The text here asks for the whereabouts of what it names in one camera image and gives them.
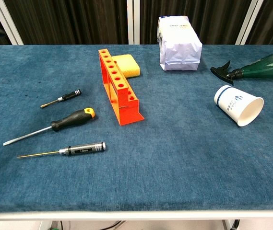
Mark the black orange-capped screwdriver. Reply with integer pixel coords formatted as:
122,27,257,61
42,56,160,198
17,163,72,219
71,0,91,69
2,107,96,146

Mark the short black screwdriver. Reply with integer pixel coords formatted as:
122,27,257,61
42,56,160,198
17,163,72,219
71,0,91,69
40,89,82,109

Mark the orange tool holder rack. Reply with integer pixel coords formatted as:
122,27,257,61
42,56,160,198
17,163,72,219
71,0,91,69
97,49,145,127

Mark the blue table mat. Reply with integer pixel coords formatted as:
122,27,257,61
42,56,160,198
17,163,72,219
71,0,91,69
0,44,273,214

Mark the yellow sponge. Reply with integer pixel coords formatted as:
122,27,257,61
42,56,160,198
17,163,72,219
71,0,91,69
112,54,141,79

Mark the white paper bag package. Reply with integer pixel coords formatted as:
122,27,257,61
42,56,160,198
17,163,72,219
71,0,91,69
157,16,203,71

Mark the white paper cup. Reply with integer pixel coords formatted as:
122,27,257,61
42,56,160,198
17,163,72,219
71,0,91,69
214,85,264,127

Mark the green spray bottle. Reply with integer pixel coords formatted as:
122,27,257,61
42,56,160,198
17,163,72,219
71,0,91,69
210,47,273,86

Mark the white frame post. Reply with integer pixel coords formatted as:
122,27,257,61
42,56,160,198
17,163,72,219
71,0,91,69
0,0,24,46
126,0,141,45
235,0,264,46

